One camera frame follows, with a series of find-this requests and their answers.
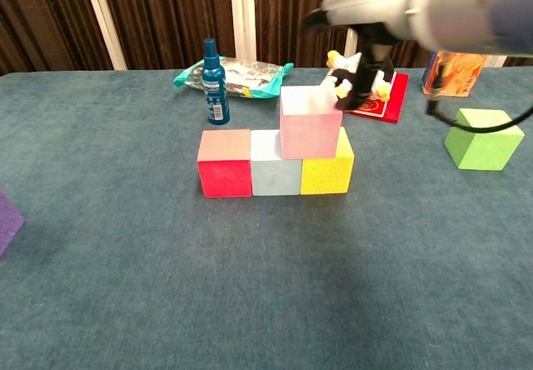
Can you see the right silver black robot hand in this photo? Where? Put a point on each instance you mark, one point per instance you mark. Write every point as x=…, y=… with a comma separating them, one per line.
x=375, y=5

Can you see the pink foam cube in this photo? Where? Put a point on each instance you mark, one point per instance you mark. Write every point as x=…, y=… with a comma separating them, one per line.
x=310, y=134

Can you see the yellow foam cube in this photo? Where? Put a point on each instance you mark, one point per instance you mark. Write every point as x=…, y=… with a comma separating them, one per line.
x=327, y=176

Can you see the green foam cube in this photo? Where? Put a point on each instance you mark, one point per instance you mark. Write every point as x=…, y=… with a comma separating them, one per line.
x=479, y=149

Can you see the red foam cube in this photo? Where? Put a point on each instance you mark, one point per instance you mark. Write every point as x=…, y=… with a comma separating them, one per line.
x=225, y=178

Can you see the purple foam cube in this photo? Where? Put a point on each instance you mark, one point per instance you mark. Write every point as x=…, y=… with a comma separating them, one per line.
x=8, y=224

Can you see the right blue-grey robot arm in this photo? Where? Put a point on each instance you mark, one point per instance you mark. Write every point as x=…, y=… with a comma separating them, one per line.
x=479, y=7

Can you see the black white plush penguin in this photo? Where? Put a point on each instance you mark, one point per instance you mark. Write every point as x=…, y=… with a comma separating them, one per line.
x=345, y=72

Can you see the flat red gift box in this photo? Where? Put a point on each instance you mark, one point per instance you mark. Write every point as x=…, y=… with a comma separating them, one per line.
x=395, y=103

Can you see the blue orange biscuit box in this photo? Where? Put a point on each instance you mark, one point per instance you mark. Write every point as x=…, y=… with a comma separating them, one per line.
x=458, y=74

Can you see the teal snack bag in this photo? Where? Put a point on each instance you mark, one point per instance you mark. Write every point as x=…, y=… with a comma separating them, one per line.
x=254, y=78

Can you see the blue spray bottle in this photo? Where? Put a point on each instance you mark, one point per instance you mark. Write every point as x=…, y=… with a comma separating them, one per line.
x=215, y=95

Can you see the light blue foam cube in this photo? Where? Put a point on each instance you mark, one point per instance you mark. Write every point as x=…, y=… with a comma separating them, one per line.
x=275, y=178

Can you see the dark brown curtain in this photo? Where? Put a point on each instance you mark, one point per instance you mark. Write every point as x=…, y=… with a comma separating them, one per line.
x=166, y=11

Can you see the teal table mat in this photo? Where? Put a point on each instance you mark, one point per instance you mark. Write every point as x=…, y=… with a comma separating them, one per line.
x=266, y=282

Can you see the white frame post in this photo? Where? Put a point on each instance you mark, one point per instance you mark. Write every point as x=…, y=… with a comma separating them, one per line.
x=241, y=11
x=104, y=20
x=352, y=41

